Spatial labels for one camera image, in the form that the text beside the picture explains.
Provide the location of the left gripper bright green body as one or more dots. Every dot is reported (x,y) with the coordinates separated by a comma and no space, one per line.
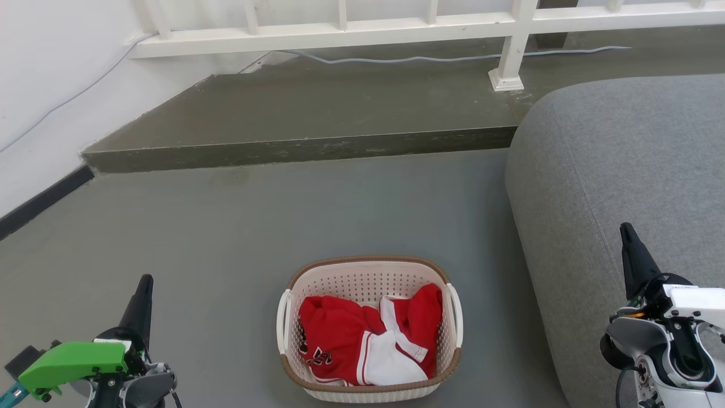
(73,362)

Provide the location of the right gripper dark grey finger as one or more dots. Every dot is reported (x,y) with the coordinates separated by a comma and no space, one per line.
(637,260)

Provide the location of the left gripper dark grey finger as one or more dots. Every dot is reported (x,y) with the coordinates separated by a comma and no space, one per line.
(140,309)

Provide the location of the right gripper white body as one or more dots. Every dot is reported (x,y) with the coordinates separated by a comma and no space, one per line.
(694,300)

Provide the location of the cream plastic laundry basket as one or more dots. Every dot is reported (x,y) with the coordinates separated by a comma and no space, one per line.
(368,275)

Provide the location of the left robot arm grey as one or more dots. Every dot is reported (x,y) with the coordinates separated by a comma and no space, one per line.
(147,388)

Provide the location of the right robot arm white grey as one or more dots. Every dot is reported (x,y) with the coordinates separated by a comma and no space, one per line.
(662,351)

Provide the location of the grey fabric sofa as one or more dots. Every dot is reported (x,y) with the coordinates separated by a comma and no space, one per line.
(612,153)

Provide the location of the black baseboard strip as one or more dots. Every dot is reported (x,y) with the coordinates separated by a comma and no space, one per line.
(45,198)

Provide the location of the red white sports jersey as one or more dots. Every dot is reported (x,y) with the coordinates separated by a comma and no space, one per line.
(345,340)

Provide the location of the raised concrete step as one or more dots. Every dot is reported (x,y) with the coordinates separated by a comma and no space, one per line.
(317,107)

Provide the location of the white metal railing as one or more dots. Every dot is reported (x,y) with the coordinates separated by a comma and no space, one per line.
(340,34)

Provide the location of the black camera box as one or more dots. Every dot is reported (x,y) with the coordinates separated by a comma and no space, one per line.
(25,360)

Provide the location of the teal plastic bracket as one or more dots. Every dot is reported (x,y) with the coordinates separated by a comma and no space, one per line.
(10,395)

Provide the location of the dark brown post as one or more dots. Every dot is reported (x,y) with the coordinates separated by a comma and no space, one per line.
(549,39)

